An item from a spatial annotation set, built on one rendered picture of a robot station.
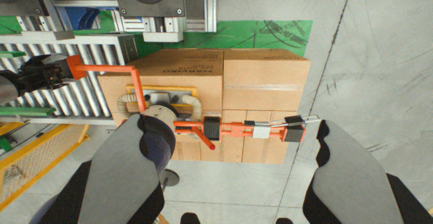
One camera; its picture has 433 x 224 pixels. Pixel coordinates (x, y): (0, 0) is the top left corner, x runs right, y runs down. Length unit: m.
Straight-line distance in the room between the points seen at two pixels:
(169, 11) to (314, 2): 1.42
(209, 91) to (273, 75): 0.58
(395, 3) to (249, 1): 1.24
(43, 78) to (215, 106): 0.61
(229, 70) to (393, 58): 1.72
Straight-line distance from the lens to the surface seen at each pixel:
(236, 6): 1.64
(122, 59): 1.24
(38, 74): 0.68
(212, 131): 0.68
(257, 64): 1.14
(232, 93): 1.19
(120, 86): 0.89
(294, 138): 0.75
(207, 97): 0.76
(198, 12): 1.44
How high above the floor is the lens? 1.63
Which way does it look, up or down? 63 degrees down
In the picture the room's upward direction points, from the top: 174 degrees counter-clockwise
